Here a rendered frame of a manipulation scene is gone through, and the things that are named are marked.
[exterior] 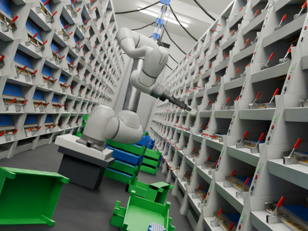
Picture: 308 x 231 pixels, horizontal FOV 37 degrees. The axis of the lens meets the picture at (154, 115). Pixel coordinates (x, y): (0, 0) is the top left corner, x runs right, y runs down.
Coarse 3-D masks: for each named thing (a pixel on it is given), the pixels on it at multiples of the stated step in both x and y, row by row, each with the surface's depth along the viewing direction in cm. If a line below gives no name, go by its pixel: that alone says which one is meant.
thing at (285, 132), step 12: (300, 36) 170; (300, 60) 161; (288, 72) 170; (300, 72) 161; (300, 84) 161; (276, 108) 170; (276, 132) 161; (288, 132) 161; (300, 132) 161; (264, 144) 170; (276, 144) 161; (264, 156) 165; (264, 168) 161; (264, 180) 161; (276, 180) 161; (264, 192) 161; (276, 192) 161; (288, 192) 161; (300, 192) 161; (252, 228) 161
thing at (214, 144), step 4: (208, 132) 301; (212, 132) 301; (216, 132) 301; (220, 132) 301; (224, 132) 301; (208, 136) 301; (224, 136) 240; (208, 140) 291; (212, 140) 277; (216, 140) 274; (224, 140) 240; (208, 144) 292; (212, 144) 276; (216, 144) 261; (220, 144) 249; (216, 148) 262; (220, 148) 249
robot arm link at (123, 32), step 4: (120, 28) 313; (124, 28) 310; (120, 32) 307; (124, 32) 305; (128, 32) 306; (132, 32) 310; (116, 36) 310; (120, 36) 304; (124, 36) 302; (128, 36) 302; (132, 36) 306; (136, 36) 308; (120, 40) 302; (136, 40) 308; (136, 44) 309
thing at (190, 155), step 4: (188, 152) 370; (192, 152) 352; (196, 152) 369; (188, 156) 352; (192, 156) 352; (196, 156) 326; (188, 160) 346; (192, 160) 327; (188, 164) 348; (192, 164) 322; (192, 168) 324
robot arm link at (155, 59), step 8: (128, 40) 299; (128, 48) 294; (144, 48) 274; (152, 48) 271; (160, 48) 257; (128, 56) 294; (136, 56) 284; (144, 56) 265; (152, 56) 257; (160, 56) 255; (168, 56) 260; (144, 64) 262; (152, 64) 257; (160, 64) 257; (152, 72) 259; (160, 72) 262
